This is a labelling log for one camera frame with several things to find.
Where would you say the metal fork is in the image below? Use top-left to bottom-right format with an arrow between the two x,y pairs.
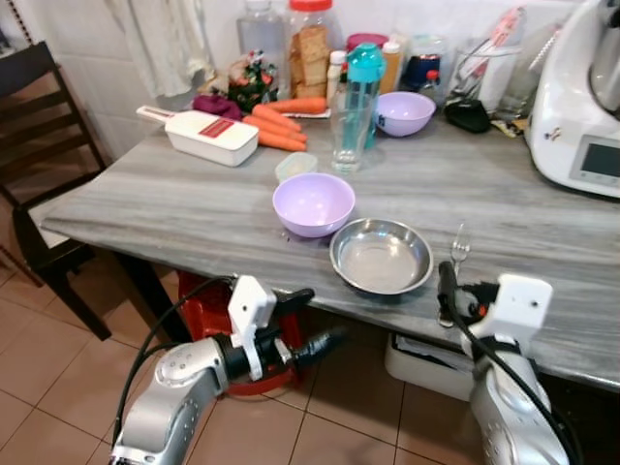
451,223 -> 473,285

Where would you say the stainless steel dish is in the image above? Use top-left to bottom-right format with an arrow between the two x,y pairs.
329,218 -> 436,297

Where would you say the red plastic stool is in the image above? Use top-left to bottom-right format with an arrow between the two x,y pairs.
176,270 -> 313,397

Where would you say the white plastic box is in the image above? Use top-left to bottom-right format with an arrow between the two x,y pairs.
384,331 -> 477,402

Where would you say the large purple plastic bowl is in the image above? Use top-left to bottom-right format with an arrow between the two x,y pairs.
272,172 -> 357,239

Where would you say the dark table leg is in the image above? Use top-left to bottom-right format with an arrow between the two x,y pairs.
115,253 -> 191,346

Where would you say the orange carrot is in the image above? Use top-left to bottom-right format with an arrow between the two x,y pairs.
266,96 -> 329,116
251,103 -> 304,133
255,130 -> 309,154
241,114 -> 309,145

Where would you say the black pouch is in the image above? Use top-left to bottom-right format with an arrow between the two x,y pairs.
444,97 -> 493,135

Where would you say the clear drinking glass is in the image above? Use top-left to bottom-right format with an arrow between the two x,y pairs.
330,92 -> 374,175

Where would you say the small purple plastic bowl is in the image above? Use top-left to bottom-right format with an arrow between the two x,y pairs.
375,91 -> 438,139

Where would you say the white slicer box red label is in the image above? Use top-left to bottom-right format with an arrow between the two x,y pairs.
137,104 -> 262,169

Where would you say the purple cloth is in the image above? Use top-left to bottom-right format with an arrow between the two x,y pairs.
192,92 -> 244,122

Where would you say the white kitchen machine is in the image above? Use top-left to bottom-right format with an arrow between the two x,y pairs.
525,0 -> 620,201

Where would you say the clear jar dark blue label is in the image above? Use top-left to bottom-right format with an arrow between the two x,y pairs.
400,35 -> 450,96

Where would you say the clear plastic bag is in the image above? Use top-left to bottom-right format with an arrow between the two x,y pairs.
453,7 -> 532,114

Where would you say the orange bottle white cap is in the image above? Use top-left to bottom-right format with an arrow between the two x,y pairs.
379,39 -> 405,96

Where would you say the green red festive ornament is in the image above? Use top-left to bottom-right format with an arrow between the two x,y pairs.
228,50 -> 283,112

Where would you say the teal water bottle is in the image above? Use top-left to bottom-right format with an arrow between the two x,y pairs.
346,42 -> 387,152

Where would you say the small white bottle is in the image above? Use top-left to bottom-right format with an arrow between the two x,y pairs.
326,50 -> 349,104

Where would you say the red lid cracker jar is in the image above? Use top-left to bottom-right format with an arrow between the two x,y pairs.
286,0 -> 346,101

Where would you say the pink lid container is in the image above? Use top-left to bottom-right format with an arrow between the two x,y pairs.
346,32 -> 390,52

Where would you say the clear plastic bottle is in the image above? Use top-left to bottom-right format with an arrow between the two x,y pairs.
236,0 -> 290,78

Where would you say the hanging white towel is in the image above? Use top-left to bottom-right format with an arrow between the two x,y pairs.
104,0 -> 217,99

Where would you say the dark wooden chair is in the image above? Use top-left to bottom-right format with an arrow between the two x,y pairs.
0,41 -> 113,342

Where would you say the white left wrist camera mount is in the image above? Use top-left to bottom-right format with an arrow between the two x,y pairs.
228,275 -> 280,382

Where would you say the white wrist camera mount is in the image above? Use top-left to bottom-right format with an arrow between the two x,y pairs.
228,275 -> 280,382
472,273 -> 554,342

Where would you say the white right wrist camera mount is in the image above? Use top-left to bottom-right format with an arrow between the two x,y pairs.
472,273 -> 554,342

